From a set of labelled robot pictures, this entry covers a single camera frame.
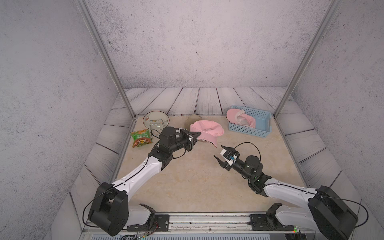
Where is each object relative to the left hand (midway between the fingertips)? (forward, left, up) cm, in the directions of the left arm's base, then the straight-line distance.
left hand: (204, 133), depth 73 cm
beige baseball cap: (+31, +8, -23) cm, 39 cm away
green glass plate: (+28, +31, -14) cm, 44 cm away
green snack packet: (+17, +41, -24) cm, 50 cm away
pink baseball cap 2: (+35, -29, -24) cm, 52 cm away
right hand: (-4, -8, -9) cm, 13 cm away
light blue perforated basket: (+31, -48, -28) cm, 64 cm away
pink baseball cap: (+6, -4, -5) cm, 9 cm away
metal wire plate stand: (+21, +29, -16) cm, 39 cm away
